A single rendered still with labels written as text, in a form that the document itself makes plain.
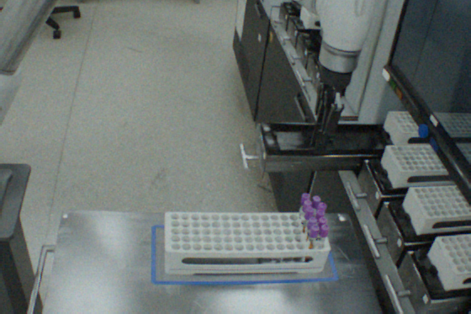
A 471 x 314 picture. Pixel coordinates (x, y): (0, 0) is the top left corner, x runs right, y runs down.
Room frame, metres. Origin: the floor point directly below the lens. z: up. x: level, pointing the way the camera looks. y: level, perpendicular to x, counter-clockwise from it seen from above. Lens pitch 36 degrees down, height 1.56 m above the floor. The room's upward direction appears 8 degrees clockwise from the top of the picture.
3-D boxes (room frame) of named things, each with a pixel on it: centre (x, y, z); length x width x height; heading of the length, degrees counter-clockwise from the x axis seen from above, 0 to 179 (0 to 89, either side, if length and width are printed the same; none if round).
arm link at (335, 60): (1.03, -0.19, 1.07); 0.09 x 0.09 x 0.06
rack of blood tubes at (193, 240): (0.65, -0.04, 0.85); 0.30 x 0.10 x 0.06; 101
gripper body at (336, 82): (1.03, -0.19, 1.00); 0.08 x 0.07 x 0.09; 13
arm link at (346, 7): (1.04, -0.19, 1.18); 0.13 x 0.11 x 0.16; 14
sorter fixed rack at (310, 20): (1.83, -0.32, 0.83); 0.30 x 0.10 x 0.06; 103
